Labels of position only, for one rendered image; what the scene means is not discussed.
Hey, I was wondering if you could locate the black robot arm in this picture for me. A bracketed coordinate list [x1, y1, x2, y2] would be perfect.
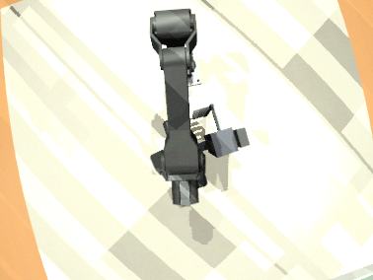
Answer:
[149, 9, 206, 207]

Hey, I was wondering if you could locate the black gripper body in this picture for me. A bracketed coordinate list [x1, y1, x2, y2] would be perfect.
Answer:
[163, 120, 208, 188]

